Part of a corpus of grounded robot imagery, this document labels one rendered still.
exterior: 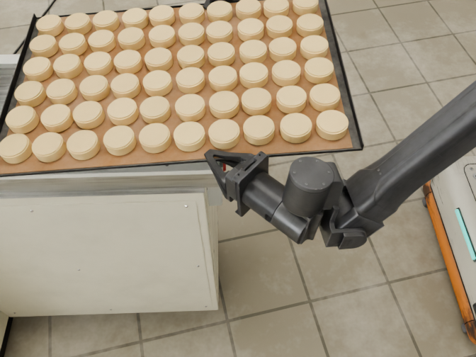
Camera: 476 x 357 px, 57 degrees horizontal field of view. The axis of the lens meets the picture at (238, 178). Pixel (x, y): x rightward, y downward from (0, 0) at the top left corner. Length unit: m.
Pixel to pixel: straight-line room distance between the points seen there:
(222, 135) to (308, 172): 0.19
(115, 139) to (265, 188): 0.26
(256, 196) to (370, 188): 0.16
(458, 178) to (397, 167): 1.12
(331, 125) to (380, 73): 1.67
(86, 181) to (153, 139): 0.19
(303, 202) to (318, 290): 1.12
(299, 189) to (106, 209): 0.47
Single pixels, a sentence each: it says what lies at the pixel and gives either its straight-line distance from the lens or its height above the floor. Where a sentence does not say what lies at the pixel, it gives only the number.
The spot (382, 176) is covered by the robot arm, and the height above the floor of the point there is 1.08.
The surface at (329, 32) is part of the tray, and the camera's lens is 0.91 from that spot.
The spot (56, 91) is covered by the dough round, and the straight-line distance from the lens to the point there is 0.85.
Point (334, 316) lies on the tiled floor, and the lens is 1.65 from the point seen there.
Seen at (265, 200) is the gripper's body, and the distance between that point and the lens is 0.63.
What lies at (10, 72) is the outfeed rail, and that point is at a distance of 1.11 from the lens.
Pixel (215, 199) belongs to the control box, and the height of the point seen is 0.73.
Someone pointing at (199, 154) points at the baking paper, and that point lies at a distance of 0.71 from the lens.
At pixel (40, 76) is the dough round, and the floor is 0.98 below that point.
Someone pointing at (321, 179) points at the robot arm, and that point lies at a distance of 0.57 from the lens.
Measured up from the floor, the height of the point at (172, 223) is 0.72.
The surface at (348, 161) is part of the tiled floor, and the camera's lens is 1.97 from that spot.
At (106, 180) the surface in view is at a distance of 0.85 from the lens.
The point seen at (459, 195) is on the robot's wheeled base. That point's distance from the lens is 1.68.
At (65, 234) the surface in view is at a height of 0.68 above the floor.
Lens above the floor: 1.56
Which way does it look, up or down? 57 degrees down
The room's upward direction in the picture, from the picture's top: straight up
